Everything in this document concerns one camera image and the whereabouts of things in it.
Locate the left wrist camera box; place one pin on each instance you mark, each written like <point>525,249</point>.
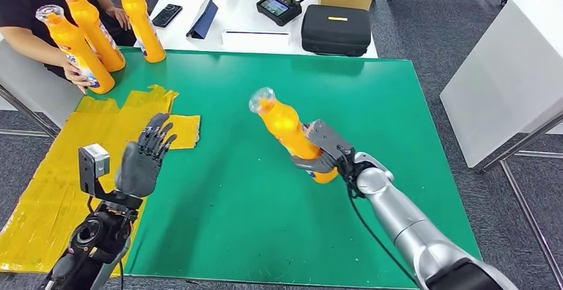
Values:
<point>94,160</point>

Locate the flat white box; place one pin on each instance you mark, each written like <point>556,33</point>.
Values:
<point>255,44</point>

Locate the green table mat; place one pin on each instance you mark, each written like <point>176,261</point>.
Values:
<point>264,213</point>

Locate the tablet with blue cover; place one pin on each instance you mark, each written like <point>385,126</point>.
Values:
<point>204,20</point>

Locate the black smartphone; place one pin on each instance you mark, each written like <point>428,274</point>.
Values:
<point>167,15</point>

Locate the black carrying case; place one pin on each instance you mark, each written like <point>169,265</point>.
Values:
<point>336,31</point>

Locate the white desk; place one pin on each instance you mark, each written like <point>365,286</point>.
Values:
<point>242,0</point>

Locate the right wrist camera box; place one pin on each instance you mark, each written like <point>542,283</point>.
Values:
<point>330,140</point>

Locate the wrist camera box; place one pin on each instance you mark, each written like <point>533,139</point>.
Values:
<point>330,140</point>
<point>94,160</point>

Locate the yellow taped plastic sheet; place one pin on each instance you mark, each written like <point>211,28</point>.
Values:
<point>52,182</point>

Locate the black remote controller with antennas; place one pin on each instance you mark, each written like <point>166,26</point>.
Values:
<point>279,8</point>

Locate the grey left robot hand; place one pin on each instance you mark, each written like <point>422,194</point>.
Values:
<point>138,169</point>

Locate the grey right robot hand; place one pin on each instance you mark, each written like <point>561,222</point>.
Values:
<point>312,165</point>

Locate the white table metal legs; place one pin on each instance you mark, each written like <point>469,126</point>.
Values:
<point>506,81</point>

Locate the white bench metal legs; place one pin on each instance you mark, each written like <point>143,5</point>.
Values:
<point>26,99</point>

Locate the orange detergent bottle clear cap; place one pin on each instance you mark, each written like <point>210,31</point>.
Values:
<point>75,50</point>
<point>140,24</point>
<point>286,129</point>
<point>96,37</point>

